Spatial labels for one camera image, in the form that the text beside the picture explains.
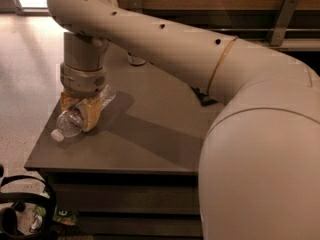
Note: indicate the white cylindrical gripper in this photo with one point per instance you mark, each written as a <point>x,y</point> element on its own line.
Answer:
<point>83,80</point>

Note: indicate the clear plastic water bottle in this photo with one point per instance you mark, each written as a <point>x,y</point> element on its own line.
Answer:
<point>69,122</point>

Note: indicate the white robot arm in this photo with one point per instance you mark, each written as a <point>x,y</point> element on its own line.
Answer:
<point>259,169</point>

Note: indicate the white soda can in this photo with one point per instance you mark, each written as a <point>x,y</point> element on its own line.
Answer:
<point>135,60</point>

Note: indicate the grey drawer cabinet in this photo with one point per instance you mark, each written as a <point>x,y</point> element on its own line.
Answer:
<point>135,175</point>

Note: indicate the green chip bag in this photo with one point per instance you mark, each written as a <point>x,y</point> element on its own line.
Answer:
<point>60,216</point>

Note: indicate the left metal wall bracket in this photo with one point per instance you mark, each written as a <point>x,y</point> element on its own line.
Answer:
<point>135,5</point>

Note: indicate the metal wall bracket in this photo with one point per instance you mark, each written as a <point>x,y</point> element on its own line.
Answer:
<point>277,33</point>
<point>135,5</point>

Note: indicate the right metal wall bracket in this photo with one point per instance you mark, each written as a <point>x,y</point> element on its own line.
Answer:
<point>277,33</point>

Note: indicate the wooden wall shelf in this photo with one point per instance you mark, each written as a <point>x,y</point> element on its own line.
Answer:
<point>296,45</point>

